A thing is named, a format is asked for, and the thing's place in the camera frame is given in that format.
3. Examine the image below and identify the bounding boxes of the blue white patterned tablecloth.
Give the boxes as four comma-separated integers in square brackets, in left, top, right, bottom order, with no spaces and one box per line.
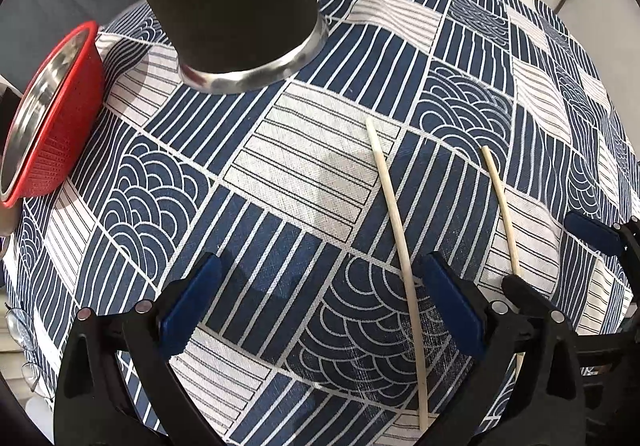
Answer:
[0,0,640,446]

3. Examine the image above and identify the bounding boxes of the steel bowl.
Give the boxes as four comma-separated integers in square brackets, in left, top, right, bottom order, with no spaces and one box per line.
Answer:
[0,31,88,194]

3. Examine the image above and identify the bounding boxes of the eyeglasses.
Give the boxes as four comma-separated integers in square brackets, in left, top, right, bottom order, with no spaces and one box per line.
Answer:
[5,307,43,394]

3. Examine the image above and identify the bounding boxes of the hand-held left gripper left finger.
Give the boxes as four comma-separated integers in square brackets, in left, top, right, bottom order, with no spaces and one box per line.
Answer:
[52,252,223,446]

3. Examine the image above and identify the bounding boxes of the red colander with steel bowl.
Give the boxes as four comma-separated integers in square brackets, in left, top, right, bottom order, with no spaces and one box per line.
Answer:
[0,20,107,207]

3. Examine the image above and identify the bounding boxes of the pale wooden chopstick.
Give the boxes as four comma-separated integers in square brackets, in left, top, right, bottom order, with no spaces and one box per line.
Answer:
[365,117,430,431]
[480,145,526,373]

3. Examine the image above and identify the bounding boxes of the black steel utensil holder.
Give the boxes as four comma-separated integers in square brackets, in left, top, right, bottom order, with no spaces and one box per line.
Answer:
[111,0,330,94]

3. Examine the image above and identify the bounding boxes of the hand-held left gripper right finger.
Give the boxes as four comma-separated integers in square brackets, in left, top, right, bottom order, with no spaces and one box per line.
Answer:
[423,251,587,446]

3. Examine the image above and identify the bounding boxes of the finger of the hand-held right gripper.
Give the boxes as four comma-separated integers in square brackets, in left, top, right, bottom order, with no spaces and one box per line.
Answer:
[501,275,553,319]
[564,212,640,259]

